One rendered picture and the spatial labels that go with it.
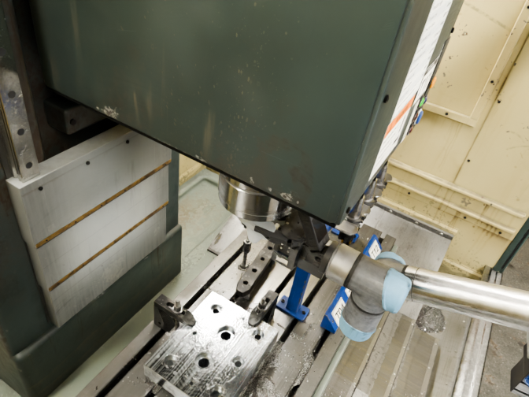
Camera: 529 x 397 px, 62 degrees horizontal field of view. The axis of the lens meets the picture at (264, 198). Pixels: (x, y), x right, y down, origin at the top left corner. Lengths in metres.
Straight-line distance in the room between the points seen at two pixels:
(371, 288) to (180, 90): 0.49
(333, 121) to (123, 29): 0.37
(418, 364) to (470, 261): 0.57
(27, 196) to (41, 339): 0.51
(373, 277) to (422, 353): 0.93
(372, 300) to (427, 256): 1.11
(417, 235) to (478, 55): 0.76
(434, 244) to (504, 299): 1.04
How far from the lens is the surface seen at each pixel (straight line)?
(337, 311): 1.42
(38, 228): 1.12
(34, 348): 1.43
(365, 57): 0.55
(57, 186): 1.09
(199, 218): 2.16
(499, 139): 1.78
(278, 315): 1.42
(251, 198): 0.80
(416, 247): 1.96
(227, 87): 0.66
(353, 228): 1.28
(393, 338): 1.72
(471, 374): 1.67
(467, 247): 2.03
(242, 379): 1.19
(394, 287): 0.85
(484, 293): 0.97
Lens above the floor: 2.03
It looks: 39 degrees down
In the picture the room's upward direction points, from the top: 10 degrees clockwise
